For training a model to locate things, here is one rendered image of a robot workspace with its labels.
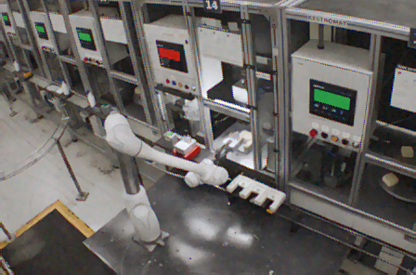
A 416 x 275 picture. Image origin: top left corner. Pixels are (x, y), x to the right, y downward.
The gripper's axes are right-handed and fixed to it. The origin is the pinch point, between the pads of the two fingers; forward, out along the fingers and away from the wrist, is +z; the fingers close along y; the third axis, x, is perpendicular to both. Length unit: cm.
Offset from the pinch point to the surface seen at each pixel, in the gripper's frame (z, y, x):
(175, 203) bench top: -38, -36, 23
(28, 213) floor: -109, -104, 203
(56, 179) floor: -56, -104, 223
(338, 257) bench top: -21, -36, -95
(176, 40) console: 0, 71, 32
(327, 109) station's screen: -3, 53, -70
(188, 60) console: 0, 58, 25
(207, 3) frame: 1, 98, 3
